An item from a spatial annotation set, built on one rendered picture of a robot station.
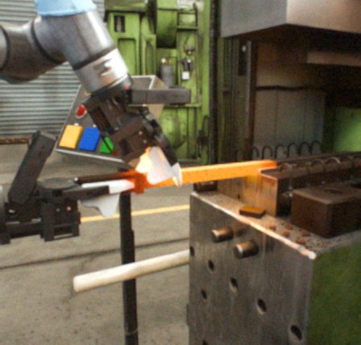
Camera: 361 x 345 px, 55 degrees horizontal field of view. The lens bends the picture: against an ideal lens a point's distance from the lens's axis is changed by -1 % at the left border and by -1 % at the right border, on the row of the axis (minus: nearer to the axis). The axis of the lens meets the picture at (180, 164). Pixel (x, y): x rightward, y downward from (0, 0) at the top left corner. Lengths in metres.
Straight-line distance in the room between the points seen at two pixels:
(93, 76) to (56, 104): 8.02
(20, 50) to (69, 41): 0.07
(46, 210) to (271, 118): 0.67
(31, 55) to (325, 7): 0.52
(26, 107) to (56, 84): 0.84
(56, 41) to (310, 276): 0.52
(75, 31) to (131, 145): 0.18
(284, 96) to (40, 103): 7.77
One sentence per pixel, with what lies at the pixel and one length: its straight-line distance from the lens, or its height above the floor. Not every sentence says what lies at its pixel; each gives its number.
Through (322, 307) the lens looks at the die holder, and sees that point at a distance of 0.65.
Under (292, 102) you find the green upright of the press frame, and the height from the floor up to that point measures 1.12.
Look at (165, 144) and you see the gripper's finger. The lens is 0.57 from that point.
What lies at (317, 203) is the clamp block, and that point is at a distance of 0.63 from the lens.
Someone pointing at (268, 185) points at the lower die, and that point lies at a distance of 0.71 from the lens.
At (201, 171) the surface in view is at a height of 1.01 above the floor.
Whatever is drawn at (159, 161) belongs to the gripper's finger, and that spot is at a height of 1.04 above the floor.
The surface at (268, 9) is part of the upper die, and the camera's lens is 0.71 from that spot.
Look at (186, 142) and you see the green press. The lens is 5.70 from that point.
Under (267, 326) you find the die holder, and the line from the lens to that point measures 0.72.
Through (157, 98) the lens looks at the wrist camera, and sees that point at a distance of 0.58.
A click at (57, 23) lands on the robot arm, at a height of 1.25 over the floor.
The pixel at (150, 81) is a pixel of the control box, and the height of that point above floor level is 1.18.
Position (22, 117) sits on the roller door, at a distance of 8.59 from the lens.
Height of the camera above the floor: 1.16
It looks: 12 degrees down
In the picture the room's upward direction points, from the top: straight up
